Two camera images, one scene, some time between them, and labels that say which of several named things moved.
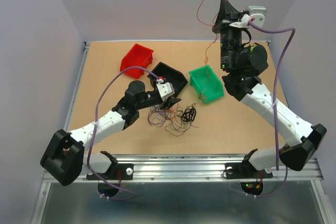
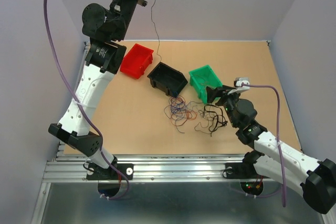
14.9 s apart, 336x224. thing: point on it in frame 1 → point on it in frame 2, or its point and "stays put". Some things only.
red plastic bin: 137,56 stays put
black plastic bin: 176,77 stays put
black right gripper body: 231,39 → 229,101
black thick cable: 189,115 → 213,127
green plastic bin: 207,84 stays put
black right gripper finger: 225,10 → 212,94
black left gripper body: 150,100 → 123,10
